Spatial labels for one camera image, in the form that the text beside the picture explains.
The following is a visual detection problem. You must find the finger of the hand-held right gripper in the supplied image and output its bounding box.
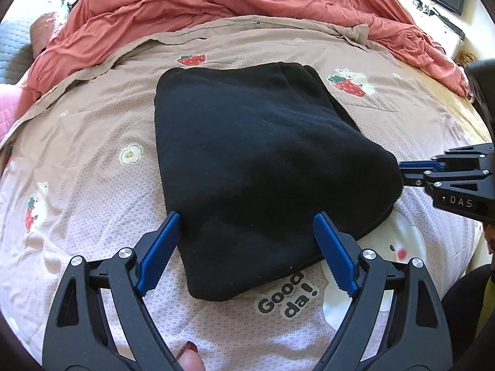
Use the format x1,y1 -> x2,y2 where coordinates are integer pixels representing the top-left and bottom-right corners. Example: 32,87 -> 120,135
401,168 -> 493,194
398,144 -> 493,174

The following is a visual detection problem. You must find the grey quilted pillow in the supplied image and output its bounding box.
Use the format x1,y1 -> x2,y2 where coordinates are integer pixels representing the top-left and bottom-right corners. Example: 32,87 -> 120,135
0,19 -> 33,86

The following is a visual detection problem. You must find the beige printed blanket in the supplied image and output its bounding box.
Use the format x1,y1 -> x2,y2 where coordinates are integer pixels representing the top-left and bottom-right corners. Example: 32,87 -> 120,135
0,15 -> 492,371

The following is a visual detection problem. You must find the person's left hand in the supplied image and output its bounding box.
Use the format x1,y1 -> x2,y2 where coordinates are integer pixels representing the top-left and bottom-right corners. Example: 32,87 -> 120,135
175,340 -> 206,371

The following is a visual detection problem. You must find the person's black pants leg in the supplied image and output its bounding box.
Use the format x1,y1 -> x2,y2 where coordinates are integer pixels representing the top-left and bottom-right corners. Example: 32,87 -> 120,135
441,265 -> 495,360

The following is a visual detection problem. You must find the white box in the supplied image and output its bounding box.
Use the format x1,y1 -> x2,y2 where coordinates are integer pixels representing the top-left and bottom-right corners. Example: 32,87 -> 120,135
441,19 -> 465,57

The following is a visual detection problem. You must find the brown pillow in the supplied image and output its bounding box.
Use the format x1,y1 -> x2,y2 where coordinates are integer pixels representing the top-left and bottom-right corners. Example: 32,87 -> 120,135
31,12 -> 70,53

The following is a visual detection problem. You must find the black shirt with orange patches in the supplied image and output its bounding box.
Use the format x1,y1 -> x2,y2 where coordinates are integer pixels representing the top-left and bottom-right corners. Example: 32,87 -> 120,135
154,62 -> 405,302

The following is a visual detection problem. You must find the pink quilted blanket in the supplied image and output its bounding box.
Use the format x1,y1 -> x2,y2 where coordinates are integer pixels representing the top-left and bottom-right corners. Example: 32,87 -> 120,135
0,87 -> 28,136

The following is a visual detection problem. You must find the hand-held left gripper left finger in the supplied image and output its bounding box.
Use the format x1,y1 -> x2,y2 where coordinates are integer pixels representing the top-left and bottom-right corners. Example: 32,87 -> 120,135
42,211 -> 182,371

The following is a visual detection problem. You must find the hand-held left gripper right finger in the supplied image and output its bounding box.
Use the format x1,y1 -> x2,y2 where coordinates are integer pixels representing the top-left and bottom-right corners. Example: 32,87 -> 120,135
311,212 -> 454,371

